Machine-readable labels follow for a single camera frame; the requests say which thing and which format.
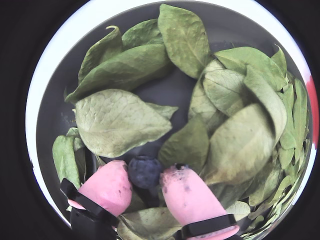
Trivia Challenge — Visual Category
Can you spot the dark grey round bowl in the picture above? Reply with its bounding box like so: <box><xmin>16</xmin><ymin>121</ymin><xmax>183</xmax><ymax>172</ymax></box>
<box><xmin>34</xmin><ymin>0</ymin><xmax>313</xmax><ymax>240</ymax></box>

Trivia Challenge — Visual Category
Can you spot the pile of green leaves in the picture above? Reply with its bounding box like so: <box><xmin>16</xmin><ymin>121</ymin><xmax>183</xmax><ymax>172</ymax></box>
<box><xmin>51</xmin><ymin>3</ymin><xmax>310</xmax><ymax>240</ymax></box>

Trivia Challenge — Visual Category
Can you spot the dark blueberry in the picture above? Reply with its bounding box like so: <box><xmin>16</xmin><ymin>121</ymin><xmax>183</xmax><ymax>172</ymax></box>
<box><xmin>127</xmin><ymin>154</ymin><xmax>163</xmax><ymax>190</ymax></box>

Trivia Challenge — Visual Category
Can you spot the pink padded gripper finger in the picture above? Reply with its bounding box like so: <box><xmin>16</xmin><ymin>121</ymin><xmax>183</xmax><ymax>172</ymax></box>
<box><xmin>159</xmin><ymin>163</ymin><xmax>241</xmax><ymax>240</ymax></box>
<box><xmin>59</xmin><ymin>159</ymin><xmax>133</xmax><ymax>240</ymax></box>

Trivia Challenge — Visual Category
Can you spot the red collapsible cup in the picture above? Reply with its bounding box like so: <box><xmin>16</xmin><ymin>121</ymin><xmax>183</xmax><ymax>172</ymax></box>
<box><xmin>306</xmin><ymin>74</ymin><xmax>317</xmax><ymax>146</ymax></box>

